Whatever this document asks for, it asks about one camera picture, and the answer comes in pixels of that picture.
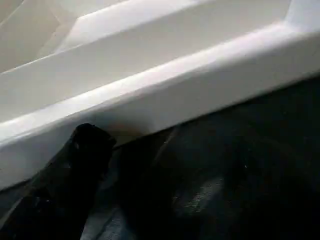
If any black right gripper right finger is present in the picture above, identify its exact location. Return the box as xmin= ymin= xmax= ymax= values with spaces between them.
xmin=235 ymin=150 xmax=320 ymax=240

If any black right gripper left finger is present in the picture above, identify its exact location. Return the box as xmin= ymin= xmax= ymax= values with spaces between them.
xmin=0 ymin=123 xmax=117 ymax=240

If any white plastic table top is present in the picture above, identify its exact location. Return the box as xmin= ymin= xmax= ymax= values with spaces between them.
xmin=0 ymin=0 xmax=320 ymax=192

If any black table mat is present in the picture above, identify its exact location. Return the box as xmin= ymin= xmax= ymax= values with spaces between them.
xmin=0 ymin=75 xmax=320 ymax=240

